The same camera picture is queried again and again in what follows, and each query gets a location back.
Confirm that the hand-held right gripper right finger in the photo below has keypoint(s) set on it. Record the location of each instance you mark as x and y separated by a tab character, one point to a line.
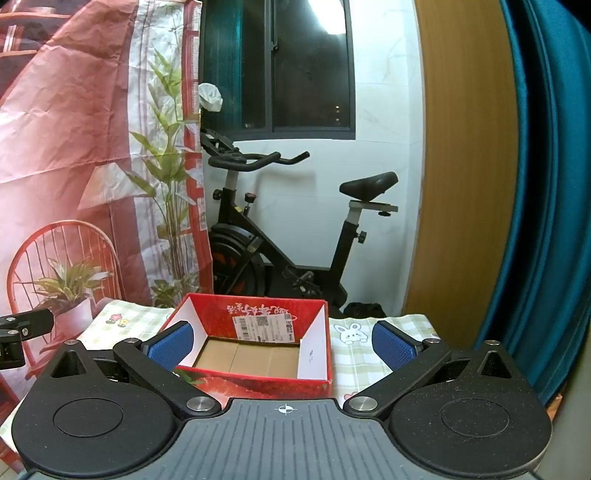
395	345

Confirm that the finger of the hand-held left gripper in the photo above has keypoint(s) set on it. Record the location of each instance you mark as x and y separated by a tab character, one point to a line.
27	323

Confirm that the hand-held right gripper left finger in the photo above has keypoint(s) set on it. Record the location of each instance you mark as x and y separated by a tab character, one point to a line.
171	345

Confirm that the red cardboard box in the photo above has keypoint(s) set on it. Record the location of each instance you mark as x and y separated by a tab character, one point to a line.
207	316

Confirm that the checked printed tablecloth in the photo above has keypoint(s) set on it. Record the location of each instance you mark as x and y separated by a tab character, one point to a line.
360	364

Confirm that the black bag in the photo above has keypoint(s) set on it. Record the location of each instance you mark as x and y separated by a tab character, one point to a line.
364	310

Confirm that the black exercise bike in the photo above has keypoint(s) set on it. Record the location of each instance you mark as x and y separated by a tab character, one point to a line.
240	230

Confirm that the wooden door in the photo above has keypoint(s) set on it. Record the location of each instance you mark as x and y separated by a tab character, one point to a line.
461	184

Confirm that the teal curtain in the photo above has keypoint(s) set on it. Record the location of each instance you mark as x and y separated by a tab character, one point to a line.
554	184

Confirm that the white plastic bag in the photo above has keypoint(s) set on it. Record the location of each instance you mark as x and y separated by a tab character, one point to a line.
210	98

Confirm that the dark framed window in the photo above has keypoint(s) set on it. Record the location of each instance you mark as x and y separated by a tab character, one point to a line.
300	69

